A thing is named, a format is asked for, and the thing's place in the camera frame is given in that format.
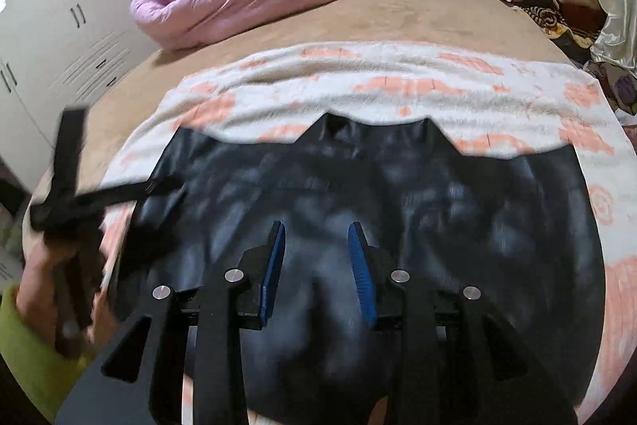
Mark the white peach patterned blanket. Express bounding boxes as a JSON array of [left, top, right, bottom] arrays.
[[92, 41, 636, 423]]

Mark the beige plush bedspread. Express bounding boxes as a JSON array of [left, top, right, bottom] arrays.
[[21, 0, 573, 257]]

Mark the green sleeve cuff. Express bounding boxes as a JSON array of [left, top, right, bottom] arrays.
[[1, 285, 94, 424]]

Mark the white wardrobe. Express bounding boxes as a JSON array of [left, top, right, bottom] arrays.
[[1, 0, 158, 192]]

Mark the clothes heap by curtain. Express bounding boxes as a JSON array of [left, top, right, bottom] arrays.
[[584, 61, 637, 116]]

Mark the left hand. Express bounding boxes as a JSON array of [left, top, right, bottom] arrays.
[[14, 237, 119, 356]]

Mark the cream satin curtain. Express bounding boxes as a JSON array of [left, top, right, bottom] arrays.
[[592, 0, 637, 74]]

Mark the black leather jacket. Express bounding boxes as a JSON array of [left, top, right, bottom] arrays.
[[109, 113, 605, 424]]

